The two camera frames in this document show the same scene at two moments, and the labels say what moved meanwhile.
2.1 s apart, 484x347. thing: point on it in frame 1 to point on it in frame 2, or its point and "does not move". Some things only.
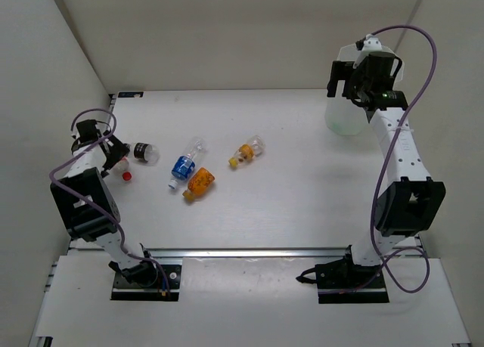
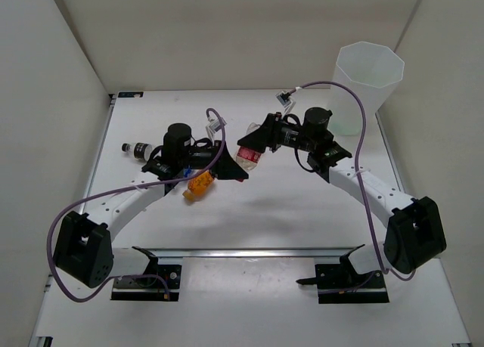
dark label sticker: x=130 y=94 does not move
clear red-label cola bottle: x=122 y=169 to x=246 y=158
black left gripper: x=118 y=150 to x=227 y=168
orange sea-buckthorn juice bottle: x=198 y=184 does not move
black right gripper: x=340 y=73 to x=269 y=134
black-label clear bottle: x=146 y=153 does not move
